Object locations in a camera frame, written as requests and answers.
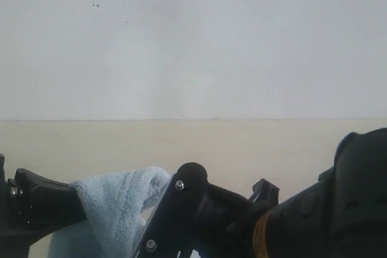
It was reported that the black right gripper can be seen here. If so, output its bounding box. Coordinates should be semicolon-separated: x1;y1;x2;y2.
193;179;279;257

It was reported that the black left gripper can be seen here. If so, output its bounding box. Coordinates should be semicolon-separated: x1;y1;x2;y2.
1;154;86;257

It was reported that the light blue fluffy towel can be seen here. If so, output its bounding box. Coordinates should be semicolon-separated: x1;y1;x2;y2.
48;167;171;258

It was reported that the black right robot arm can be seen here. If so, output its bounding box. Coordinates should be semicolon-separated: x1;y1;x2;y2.
195;128;386;257

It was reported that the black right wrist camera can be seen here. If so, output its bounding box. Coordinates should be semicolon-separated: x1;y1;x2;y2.
132;163;209;258

